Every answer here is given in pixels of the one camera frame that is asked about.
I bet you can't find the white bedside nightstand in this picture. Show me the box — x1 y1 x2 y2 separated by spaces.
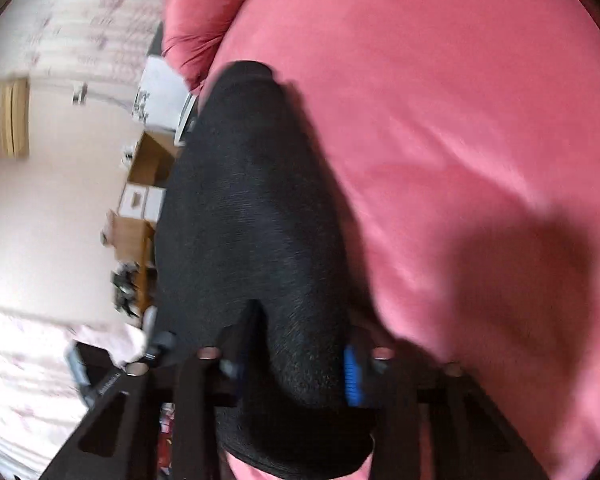
131 55 197 148

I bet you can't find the black knit sweater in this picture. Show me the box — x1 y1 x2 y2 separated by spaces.
155 61 373 479

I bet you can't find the wooden cabinet with white door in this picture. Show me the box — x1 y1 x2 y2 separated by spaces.
100 131 180 314

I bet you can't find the pink velvet bed cover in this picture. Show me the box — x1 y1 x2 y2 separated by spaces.
215 0 600 479

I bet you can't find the patterned white curtain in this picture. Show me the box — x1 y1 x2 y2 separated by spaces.
0 0 163 86

